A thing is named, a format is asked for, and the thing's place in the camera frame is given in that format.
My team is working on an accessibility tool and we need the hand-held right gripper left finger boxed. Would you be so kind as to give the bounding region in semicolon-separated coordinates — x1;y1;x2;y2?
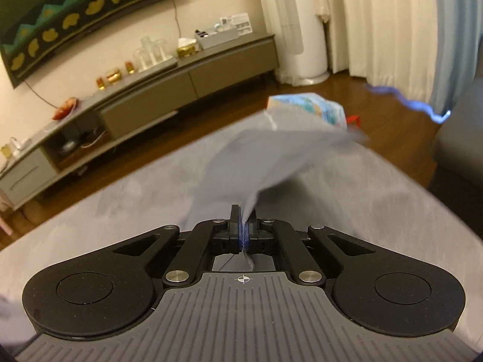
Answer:
113;204;243;286

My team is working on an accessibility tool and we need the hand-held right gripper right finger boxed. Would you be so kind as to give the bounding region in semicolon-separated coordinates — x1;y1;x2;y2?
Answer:
243;211;378;286

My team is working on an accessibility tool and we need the blue-grey cloth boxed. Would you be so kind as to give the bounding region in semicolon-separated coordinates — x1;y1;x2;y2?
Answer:
204;107;370;272

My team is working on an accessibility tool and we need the colourful printed packet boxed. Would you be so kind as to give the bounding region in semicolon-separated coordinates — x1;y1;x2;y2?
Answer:
267;92;348;129

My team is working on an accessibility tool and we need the grey-brown TV cabinet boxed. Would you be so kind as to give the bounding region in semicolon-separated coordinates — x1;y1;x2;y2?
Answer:
0;32;280;212

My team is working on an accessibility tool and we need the gold-green tissue box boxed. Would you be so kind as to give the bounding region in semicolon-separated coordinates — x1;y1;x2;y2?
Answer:
176;39;199;59

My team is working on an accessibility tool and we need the grey organiser box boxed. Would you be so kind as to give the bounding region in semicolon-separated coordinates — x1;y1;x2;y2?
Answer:
194;19;242;50

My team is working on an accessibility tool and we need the group of clear glass cups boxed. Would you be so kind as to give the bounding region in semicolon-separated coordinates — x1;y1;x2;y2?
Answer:
134;37;171;72

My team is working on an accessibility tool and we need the white tower air conditioner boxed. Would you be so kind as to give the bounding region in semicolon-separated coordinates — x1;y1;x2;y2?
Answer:
257;0;331;86

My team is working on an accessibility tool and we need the fruit bowl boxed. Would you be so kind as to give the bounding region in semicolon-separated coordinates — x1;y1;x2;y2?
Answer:
51;97;80;120

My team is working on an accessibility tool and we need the white labelled box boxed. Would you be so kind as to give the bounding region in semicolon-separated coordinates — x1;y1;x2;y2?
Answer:
231;13;252;34

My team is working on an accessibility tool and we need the grey sofa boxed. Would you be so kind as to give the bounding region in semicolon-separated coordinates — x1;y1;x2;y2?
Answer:
428;94;483;204

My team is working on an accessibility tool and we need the pink chair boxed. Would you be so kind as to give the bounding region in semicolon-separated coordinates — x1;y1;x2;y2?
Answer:
0;192;12;235

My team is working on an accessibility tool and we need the white charger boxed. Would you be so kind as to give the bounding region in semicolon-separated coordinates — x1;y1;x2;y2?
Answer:
9;137;31;156

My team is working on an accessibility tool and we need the white curtain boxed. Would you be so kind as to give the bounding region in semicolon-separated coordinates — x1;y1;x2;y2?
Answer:
317;0;443;100

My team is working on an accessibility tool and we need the light blue cloth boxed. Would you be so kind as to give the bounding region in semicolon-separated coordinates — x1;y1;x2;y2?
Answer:
428;0;483;121

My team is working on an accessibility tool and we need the white cable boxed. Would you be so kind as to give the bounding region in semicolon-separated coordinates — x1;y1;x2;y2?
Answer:
81;130;107;148

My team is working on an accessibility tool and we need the blue cord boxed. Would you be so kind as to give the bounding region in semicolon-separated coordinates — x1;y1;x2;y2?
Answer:
366;84;452;124

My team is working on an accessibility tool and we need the black television cable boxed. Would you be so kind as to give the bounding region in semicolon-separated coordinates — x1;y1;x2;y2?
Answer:
24;80;58;108
173;0;182;40

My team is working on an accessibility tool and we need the dark wall painting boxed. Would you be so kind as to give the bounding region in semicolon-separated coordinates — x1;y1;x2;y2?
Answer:
0;0;195;90

